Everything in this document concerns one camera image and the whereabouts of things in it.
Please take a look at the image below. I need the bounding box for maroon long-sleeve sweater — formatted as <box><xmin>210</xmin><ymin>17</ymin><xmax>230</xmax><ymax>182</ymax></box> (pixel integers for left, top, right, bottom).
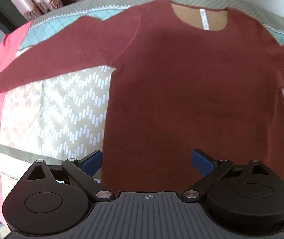
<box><xmin>0</xmin><ymin>0</ymin><xmax>284</xmax><ymax>193</ymax></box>

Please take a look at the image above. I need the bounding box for patterned quilt bedspread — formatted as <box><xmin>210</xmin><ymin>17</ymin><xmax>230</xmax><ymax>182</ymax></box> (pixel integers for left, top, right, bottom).
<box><xmin>0</xmin><ymin>0</ymin><xmax>284</xmax><ymax>187</ymax></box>

